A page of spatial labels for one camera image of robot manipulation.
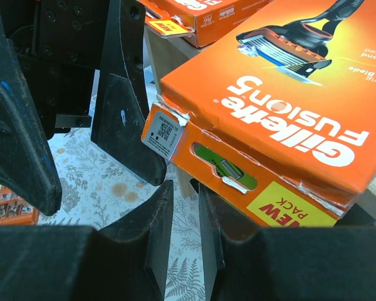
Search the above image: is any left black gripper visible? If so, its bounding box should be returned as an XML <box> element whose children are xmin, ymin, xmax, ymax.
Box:
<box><xmin>0</xmin><ymin>1</ymin><xmax>167</xmax><ymax>216</ymax></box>

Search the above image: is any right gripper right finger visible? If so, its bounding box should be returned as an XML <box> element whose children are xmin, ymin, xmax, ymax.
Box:
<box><xmin>197</xmin><ymin>184</ymin><xmax>376</xmax><ymax>300</ymax></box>

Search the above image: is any orange razor box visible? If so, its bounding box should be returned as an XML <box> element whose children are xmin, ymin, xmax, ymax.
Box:
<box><xmin>140</xmin><ymin>0</ymin><xmax>376</xmax><ymax>227</ymax></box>
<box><xmin>0</xmin><ymin>186</ymin><xmax>39</xmax><ymax>226</ymax></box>
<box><xmin>140</xmin><ymin>0</ymin><xmax>270</xmax><ymax>48</ymax></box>

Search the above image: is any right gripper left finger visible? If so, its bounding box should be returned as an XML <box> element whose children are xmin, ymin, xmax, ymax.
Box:
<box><xmin>0</xmin><ymin>180</ymin><xmax>174</xmax><ymax>300</ymax></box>

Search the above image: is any floral tablecloth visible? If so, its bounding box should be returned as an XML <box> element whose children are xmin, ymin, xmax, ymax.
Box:
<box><xmin>0</xmin><ymin>70</ymin><xmax>207</xmax><ymax>301</ymax></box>

